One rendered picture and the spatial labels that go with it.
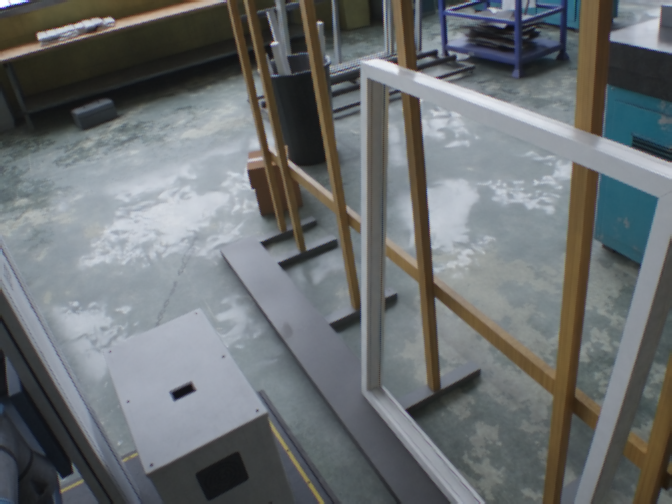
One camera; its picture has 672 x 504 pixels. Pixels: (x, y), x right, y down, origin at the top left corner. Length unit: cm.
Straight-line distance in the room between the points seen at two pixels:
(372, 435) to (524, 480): 61
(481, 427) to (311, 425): 72
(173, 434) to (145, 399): 18
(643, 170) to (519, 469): 153
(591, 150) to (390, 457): 155
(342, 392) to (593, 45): 187
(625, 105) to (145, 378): 243
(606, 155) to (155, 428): 127
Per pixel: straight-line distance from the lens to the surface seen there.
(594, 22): 129
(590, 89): 133
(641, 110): 307
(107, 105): 725
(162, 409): 172
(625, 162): 122
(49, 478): 154
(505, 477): 244
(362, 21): 923
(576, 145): 129
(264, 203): 418
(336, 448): 256
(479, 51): 669
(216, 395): 169
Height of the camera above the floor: 200
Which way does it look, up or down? 32 degrees down
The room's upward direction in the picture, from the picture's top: 10 degrees counter-clockwise
